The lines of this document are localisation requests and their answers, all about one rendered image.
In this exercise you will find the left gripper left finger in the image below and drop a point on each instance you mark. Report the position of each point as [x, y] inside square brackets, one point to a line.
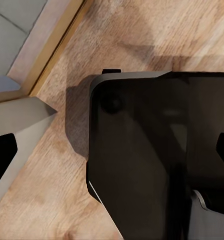
[8, 150]

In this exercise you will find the fixed window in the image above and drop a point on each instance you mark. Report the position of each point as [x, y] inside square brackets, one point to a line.
[33, 35]

